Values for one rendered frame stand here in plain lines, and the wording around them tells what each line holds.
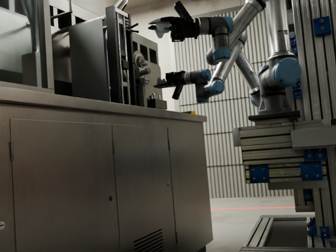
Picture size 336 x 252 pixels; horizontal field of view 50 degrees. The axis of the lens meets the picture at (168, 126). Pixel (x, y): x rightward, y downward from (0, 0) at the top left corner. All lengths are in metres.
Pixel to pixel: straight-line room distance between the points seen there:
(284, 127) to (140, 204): 0.73
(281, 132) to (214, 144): 3.44
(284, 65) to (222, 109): 3.54
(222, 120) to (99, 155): 3.79
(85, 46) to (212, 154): 3.37
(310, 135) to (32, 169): 1.07
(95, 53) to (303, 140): 1.15
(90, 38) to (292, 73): 1.08
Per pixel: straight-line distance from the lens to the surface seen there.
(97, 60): 2.02
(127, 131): 1.59
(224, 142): 5.08
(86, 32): 2.11
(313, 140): 1.59
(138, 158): 1.64
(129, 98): 1.90
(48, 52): 1.35
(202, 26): 1.60
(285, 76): 1.61
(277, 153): 1.71
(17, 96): 1.13
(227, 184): 5.11
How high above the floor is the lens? 0.68
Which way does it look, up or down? 4 degrees up
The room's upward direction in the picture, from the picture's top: 5 degrees counter-clockwise
